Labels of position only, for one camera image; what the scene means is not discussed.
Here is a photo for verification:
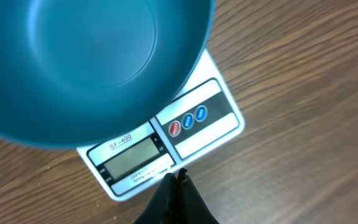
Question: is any teal blue plastic bowl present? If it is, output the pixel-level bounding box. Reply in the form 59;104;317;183
0;0;215;149

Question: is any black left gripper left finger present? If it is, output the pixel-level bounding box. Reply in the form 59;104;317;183
134;173;176;224

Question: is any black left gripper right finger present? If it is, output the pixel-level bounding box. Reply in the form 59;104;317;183
177;168;219;224

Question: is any white digital kitchen scale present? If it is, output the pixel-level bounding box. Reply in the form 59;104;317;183
76;50;246;202

